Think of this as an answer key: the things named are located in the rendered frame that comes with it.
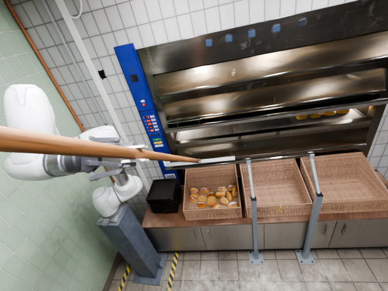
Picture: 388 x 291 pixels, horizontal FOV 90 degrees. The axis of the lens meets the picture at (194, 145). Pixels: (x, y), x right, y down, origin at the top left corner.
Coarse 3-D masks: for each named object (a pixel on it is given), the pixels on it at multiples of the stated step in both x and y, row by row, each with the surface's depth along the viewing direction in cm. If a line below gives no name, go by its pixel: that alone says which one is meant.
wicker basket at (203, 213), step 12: (192, 168) 216; (204, 168) 214; (228, 168) 210; (192, 180) 221; (204, 180) 219; (216, 180) 217; (228, 180) 215; (216, 192) 215; (192, 204) 208; (240, 204) 178; (192, 216) 190; (204, 216) 189; (216, 216) 187; (228, 216) 185; (240, 216) 184
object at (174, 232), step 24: (240, 192) 210; (264, 192) 203; (144, 216) 209; (168, 216) 203; (288, 216) 177; (336, 216) 168; (360, 216) 164; (384, 216) 160; (168, 240) 209; (192, 240) 205; (216, 240) 202; (240, 240) 198; (264, 240) 194; (288, 240) 191; (312, 240) 188; (336, 240) 184; (360, 240) 181; (384, 240) 178
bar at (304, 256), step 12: (276, 156) 157; (288, 156) 155; (300, 156) 153; (312, 156) 152; (168, 168) 173; (180, 168) 171; (312, 168) 151; (252, 192) 157; (252, 204) 157; (252, 216) 165; (312, 216) 160; (252, 228) 179; (312, 228) 168; (252, 252) 212; (300, 252) 203
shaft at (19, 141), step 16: (0, 128) 22; (0, 144) 22; (16, 144) 23; (32, 144) 25; (48, 144) 27; (64, 144) 30; (80, 144) 33; (96, 144) 37; (112, 144) 43; (160, 160) 70; (176, 160) 88; (192, 160) 121
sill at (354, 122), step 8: (344, 120) 178; (352, 120) 175; (360, 120) 173; (368, 120) 171; (280, 128) 187; (288, 128) 185; (296, 128) 182; (304, 128) 180; (312, 128) 180; (320, 128) 179; (328, 128) 178; (216, 136) 198; (224, 136) 195; (232, 136) 193; (240, 136) 191; (248, 136) 190; (256, 136) 189; (176, 144) 203; (184, 144) 202; (192, 144) 201
